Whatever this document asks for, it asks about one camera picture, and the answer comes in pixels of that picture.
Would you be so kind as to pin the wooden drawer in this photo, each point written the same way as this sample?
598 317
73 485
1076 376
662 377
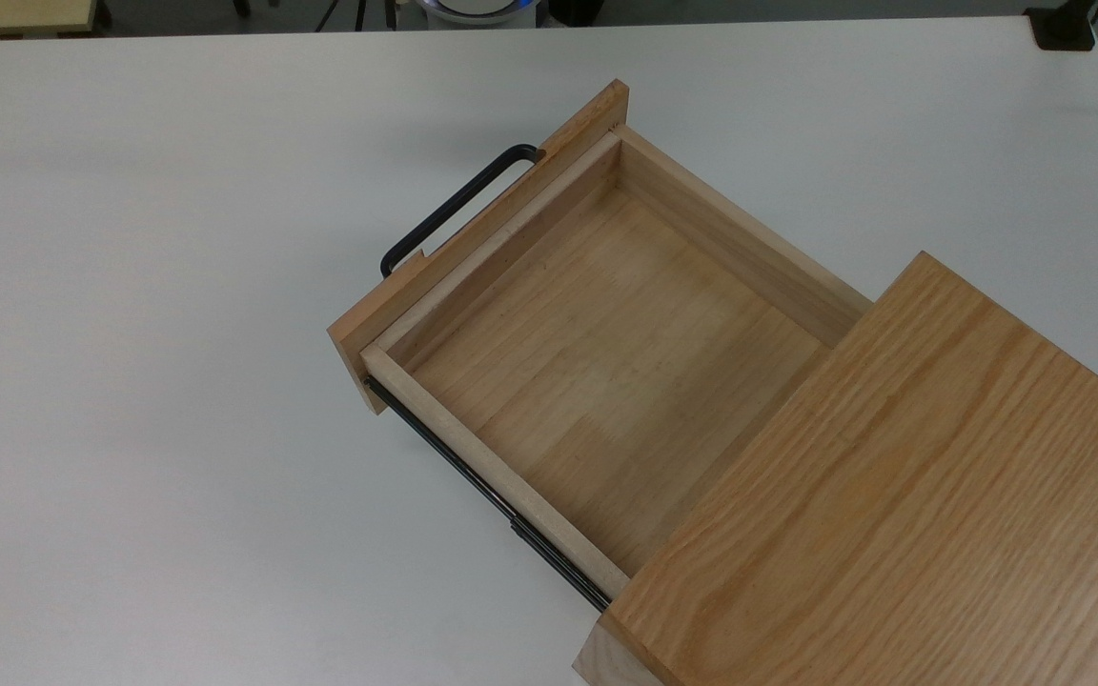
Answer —
606 381

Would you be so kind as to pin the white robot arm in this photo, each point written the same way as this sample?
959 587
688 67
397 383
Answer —
475 8

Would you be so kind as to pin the wooden drawer cabinet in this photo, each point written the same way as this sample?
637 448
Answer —
892 495

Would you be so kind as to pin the black tripod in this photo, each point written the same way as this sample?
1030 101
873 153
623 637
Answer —
358 11

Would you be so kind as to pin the black table clamp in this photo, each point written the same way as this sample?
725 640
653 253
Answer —
1062 29

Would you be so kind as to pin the light wooden side table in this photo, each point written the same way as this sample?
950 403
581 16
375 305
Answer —
6 14

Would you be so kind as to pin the black drawer slide rail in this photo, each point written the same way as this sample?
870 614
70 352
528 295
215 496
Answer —
473 481

